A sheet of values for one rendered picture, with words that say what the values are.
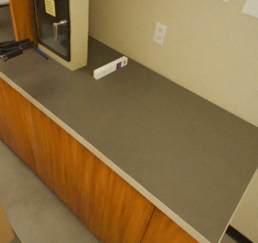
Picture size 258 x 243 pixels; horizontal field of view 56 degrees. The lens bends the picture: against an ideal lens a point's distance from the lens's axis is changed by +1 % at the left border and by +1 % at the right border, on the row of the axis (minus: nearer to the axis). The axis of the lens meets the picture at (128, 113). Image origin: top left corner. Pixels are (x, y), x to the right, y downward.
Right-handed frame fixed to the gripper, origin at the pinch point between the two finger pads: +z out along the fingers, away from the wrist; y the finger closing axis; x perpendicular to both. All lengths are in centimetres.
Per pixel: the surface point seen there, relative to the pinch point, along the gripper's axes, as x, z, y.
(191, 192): 18, 4, -95
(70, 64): 16.8, 22.7, -4.1
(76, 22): -7.2, 25.8, -5.1
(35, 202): 114, -15, -12
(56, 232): 113, -18, -39
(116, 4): -7, 66, 4
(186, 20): -15, 66, -44
